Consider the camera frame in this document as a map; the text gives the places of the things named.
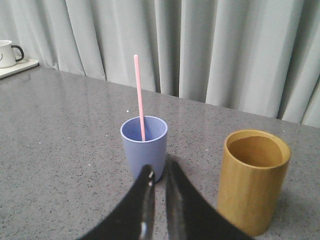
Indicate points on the pink chopstick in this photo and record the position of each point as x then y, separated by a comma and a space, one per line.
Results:
139, 96

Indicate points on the white tray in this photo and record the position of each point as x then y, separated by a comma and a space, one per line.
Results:
20, 66

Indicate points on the white mug black handle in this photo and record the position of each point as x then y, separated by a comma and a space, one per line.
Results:
7, 54

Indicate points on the blue plastic cup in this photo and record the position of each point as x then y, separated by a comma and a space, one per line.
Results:
151, 151

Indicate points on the grey curtain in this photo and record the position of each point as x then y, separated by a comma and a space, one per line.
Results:
255, 56

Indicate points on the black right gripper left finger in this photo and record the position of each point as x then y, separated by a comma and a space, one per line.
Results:
133, 217

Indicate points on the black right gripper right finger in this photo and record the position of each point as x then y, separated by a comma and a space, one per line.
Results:
189, 215

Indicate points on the bamboo cylindrical holder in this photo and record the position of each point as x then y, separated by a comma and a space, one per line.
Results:
253, 170

